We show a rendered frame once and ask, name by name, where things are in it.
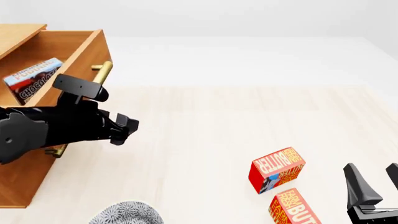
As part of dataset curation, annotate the red butter box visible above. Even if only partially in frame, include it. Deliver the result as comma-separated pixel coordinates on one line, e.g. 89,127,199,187
267,187,323,224
248,146,307,195

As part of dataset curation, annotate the patterned grey bowl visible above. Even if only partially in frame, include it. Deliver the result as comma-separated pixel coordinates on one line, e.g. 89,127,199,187
88,200,165,224

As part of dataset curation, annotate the chocolate pudding box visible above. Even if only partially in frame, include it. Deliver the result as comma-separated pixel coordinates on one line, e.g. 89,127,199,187
2,57,64,106

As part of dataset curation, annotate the wooden drawer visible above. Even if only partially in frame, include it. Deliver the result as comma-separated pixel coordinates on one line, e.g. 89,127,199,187
0,29,113,108

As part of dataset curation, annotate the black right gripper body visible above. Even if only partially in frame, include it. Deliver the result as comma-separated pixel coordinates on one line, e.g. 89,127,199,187
346,202,398,224

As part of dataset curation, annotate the brass drawer handle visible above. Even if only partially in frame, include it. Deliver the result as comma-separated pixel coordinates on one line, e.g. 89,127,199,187
90,60,114,85
44,144,69,159

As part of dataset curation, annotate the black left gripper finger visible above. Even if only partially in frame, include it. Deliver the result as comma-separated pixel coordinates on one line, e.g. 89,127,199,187
116,112,140,136
109,133,129,146

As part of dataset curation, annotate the wooden cabinet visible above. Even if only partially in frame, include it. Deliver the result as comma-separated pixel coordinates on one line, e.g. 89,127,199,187
0,23,69,209

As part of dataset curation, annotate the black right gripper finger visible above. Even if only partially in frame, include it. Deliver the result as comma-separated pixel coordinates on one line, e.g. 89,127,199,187
385,162,398,191
343,162,384,209

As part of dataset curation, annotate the black plate on stalk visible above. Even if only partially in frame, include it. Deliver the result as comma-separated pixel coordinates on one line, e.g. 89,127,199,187
52,73,110,105

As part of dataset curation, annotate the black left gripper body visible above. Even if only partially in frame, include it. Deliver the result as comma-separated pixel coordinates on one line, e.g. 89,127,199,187
98,108,126,144

